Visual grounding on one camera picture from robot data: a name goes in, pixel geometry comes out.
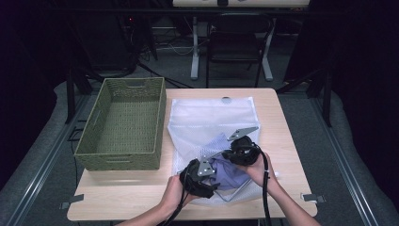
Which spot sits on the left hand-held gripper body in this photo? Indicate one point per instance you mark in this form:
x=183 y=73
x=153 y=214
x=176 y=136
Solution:
x=194 y=182

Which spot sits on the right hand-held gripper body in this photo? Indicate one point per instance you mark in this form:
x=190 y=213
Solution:
x=244 y=150

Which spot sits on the purple cloth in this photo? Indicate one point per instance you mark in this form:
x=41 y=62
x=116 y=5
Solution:
x=229 y=175

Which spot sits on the white mesh laundry bag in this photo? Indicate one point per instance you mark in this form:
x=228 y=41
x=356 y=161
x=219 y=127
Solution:
x=207 y=116

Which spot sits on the green woven basket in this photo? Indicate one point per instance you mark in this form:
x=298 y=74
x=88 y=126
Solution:
x=125 y=125

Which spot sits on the person's left hand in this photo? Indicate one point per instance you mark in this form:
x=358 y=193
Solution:
x=175 y=194

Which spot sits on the person's right hand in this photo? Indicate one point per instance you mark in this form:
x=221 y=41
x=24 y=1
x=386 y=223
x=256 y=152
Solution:
x=260 y=175

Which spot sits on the black stand leg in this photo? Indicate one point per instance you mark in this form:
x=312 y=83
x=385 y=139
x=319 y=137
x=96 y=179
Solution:
x=70 y=97
x=327 y=100

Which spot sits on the black folding chair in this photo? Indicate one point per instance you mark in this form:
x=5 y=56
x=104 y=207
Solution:
x=235 y=44

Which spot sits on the white desk with legs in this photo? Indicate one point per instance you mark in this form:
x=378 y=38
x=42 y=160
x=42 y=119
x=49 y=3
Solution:
x=195 y=47

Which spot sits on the grey metal table bracket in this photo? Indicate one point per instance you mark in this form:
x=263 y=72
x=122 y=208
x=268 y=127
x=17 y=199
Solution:
x=312 y=197
x=72 y=201

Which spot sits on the metal floor rail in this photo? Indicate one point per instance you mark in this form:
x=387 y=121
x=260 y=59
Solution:
x=47 y=163
x=345 y=163

